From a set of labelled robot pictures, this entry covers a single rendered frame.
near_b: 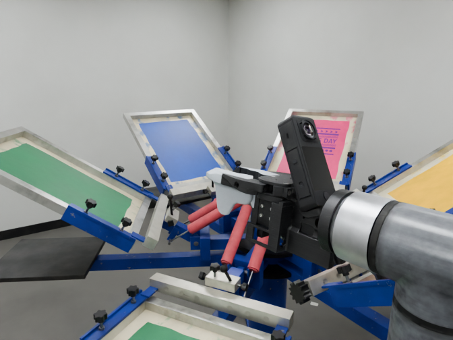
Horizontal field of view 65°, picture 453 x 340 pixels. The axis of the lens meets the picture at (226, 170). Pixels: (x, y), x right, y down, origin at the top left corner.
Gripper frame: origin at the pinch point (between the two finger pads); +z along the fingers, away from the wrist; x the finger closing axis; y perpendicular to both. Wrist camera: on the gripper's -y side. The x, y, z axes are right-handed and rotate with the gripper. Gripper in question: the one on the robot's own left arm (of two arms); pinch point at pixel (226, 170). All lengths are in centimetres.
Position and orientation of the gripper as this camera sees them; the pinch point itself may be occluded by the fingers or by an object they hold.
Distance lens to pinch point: 52.7
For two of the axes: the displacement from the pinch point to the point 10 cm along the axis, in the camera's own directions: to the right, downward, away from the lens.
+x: 7.4, -0.3, 6.7
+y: -1.0, 9.8, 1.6
